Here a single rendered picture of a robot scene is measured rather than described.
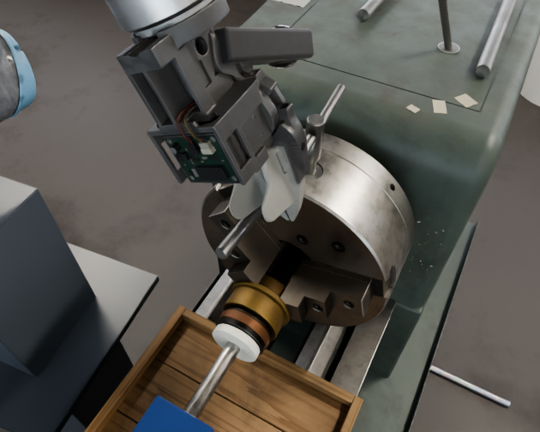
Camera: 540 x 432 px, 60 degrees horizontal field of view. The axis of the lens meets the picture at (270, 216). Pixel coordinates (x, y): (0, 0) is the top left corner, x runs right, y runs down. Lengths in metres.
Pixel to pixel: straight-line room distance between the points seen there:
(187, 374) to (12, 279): 0.33
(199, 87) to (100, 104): 2.64
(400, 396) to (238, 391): 0.51
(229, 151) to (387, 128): 0.40
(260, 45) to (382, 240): 0.34
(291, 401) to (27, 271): 0.50
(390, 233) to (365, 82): 0.24
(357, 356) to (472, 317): 1.21
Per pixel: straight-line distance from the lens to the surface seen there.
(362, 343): 0.90
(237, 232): 0.41
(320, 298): 0.64
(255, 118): 0.37
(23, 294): 0.94
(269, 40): 0.39
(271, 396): 0.83
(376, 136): 0.70
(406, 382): 1.25
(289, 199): 0.42
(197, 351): 0.87
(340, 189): 0.61
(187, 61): 0.34
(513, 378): 2.00
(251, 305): 0.63
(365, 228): 0.61
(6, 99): 0.80
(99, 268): 1.18
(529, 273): 2.28
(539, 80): 3.15
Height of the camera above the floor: 1.67
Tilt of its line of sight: 50 degrees down
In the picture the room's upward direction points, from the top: straight up
